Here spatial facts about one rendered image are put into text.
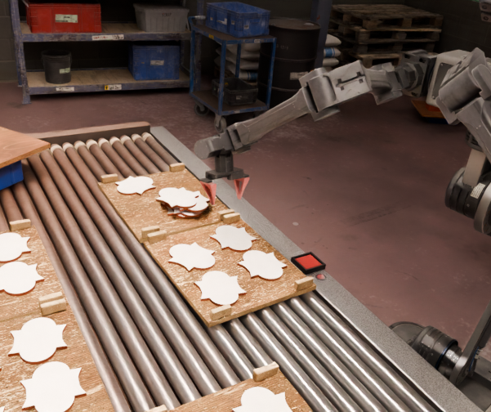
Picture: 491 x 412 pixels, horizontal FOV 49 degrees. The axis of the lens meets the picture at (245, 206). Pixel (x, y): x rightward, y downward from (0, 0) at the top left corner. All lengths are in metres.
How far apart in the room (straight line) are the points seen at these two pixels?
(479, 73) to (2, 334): 1.17
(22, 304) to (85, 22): 4.46
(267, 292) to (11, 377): 0.66
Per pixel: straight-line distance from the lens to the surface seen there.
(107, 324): 1.41
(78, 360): 1.31
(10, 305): 1.49
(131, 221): 1.78
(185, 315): 1.43
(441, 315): 3.18
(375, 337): 1.47
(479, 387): 2.48
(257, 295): 1.48
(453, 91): 1.16
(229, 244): 1.66
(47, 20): 5.66
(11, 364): 1.33
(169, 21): 5.92
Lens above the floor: 1.85
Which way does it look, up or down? 29 degrees down
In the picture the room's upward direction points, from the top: 5 degrees clockwise
